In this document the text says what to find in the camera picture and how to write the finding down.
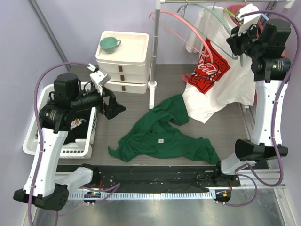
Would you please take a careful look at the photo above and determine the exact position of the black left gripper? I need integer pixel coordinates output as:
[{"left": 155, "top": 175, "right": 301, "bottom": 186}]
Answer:
[{"left": 70, "top": 83, "right": 126, "bottom": 119}]

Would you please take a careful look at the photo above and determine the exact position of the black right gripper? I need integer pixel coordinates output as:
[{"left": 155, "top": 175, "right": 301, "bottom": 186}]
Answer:
[{"left": 228, "top": 21, "right": 266, "bottom": 59}]

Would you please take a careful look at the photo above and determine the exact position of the mint green hanger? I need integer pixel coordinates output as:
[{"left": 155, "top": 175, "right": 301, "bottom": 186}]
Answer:
[{"left": 177, "top": 3, "right": 244, "bottom": 67}]

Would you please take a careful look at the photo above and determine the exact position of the green t-shirt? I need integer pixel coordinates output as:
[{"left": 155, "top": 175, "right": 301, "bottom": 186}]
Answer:
[{"left": 108, "top": 94, "right": 220, "bottom": 164}]

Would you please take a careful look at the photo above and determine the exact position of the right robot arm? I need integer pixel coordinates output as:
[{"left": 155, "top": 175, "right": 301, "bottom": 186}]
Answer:
[{"left": 212, "top": 19, "right": 291, "bottom": 186}]

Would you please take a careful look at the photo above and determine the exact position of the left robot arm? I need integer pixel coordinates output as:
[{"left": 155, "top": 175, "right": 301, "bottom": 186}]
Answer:
[{"left": 13, "top": 71, "right": 126, "bottom": 211}]

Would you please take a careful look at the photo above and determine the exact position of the lime green hanger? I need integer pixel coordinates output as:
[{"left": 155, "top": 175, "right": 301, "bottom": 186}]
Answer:
[{"left": 223, "top": 8, "right": 241, "bottom": 24}]

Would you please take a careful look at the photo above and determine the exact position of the blue hanger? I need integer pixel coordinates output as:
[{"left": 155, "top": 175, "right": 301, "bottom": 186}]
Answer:
[{"left": 261, "top": 13, "right": 269, "bottom": 21}]

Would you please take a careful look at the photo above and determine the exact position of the red t-shirt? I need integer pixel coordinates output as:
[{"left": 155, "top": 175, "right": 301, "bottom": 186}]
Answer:
[{"left": 227, "top": 3, "right": 290, "bottom": 58}]

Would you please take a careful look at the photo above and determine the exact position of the pink hanger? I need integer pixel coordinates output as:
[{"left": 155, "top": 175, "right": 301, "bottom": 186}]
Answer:
[{"left": 158, "top": 10, "right": 213, "bottom": 63}]

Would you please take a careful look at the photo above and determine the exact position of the black t-shirt in basket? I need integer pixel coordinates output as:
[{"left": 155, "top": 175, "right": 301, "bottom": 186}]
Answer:
[{"left": 64, "top": 109, "right": 91, "bottom": 145}]

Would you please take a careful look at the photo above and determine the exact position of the white graphic t-shirt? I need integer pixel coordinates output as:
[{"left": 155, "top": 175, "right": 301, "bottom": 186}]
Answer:
[{"left": 182, "top": 6, "right": 255, "bottom": 123}]

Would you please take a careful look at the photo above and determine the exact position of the white drawer unit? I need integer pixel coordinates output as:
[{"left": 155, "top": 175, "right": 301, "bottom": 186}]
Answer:
[{"left": 95, "top": 31, "right": 150, "bottom": 94}]

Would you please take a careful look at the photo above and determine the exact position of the metal clothes rack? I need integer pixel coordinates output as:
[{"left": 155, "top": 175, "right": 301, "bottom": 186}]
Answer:
[{"left": 148, "top": 0, "right": 295, "bottom": 109}]

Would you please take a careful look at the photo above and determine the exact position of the white laundry basket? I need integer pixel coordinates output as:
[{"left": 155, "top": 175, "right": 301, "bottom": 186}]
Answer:
[{"left": 23, "top": 84, "right": 97, "bottom": 159}]

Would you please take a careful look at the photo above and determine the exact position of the teal cup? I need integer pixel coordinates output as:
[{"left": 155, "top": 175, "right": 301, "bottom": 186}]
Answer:
[{"left": 99, "top": 36, "right": 121, "bottom": 54}]

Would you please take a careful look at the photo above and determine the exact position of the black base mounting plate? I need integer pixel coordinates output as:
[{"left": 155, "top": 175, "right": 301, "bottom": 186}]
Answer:
[{"left": 56, "top": 164, "right": 242, "bottom": 192}]

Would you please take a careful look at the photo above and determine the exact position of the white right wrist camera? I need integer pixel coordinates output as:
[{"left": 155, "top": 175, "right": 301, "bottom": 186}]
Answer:
[{"left": 235, "top": 4, "right": 260, "bottom": 36}]

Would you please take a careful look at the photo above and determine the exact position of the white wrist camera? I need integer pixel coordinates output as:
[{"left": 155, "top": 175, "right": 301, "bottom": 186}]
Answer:
[
  {"left": 87, "top": 64, "right": 111, "bottom": 96},
  {"left": 235, "top": 4, "right": 260, "bottom": 36}
]

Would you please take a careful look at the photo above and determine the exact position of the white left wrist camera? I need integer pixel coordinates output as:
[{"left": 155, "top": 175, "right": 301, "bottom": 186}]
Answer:
[{"left": 87, "top": 64, "right": 111, "bottom": 96}]

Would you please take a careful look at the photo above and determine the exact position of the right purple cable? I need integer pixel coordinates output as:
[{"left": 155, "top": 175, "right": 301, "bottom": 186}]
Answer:
[{"left": 223, "top": 10, "right": 300, "bottom": 208}]

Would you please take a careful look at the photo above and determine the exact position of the purple cable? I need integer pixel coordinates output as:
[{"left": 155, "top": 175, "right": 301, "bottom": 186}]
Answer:
[
  {"left": 27, "top": 61, "right": 121, "bottom": 226},
  {"left": 223, "top": 10, "right": 300, "bottom": 208}
]

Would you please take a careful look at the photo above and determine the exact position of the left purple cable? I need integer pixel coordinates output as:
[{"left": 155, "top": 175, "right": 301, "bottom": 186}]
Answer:
[{"left": 27, "top": 61, "right": 121, "bottom": 226}]

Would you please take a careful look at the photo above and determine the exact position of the perforated white cable duct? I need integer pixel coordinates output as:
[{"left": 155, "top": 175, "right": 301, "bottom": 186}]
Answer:
[{"left": 68, "top": 190, "right": 216, "bottom": 201}]

